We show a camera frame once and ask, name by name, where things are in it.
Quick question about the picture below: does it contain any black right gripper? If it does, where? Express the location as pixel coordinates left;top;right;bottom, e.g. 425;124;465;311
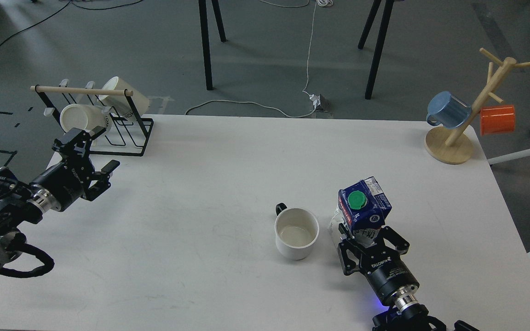
337;226;419;307

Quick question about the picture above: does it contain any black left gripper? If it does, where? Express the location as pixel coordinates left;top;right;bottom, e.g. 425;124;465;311
31;128;120;212

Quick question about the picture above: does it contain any blue white milk carton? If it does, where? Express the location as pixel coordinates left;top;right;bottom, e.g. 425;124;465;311
328;176;392;248

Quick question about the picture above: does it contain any white smiley mug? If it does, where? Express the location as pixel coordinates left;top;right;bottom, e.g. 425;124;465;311
274;203;320;261

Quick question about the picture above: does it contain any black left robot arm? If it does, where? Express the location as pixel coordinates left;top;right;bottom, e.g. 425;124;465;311
0;126;120;279

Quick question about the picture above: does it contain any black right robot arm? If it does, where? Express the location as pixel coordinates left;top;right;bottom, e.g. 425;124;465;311
337;223;447;331

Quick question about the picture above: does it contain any white mug on rack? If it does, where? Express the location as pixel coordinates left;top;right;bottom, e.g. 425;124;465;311
60;103;113;132

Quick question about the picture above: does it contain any cream mug on rack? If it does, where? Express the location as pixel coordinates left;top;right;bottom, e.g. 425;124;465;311
98;77;150;122

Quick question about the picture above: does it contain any wooden mug tree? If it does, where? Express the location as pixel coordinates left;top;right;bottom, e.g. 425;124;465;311
424;48;530;164

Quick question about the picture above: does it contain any blue mug on tree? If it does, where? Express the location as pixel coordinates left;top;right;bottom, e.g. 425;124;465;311
426;91;472;129

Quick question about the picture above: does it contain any grey power adapter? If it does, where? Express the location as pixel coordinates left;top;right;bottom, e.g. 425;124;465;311
309;94;330;112

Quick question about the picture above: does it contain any orange mug on tree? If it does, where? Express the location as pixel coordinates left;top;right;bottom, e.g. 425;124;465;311
480;105;516;136

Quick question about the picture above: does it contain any black table leg left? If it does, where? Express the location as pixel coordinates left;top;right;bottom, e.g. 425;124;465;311
198;0;227;91

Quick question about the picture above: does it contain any black table leg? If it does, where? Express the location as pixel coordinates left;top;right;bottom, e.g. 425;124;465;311
198;0;227;91
357;0;395;100

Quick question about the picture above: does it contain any black table leg right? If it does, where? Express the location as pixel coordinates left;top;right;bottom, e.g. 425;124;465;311
357;0;395;100

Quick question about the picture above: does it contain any black wire cup rack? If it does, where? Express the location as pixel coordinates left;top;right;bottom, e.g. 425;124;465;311
31;82;154;157

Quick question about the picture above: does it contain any white power cable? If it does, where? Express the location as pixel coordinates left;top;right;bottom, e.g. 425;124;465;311
185;0;334;118

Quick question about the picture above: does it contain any black floor cable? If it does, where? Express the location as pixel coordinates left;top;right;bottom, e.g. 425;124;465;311
0;0;144;77

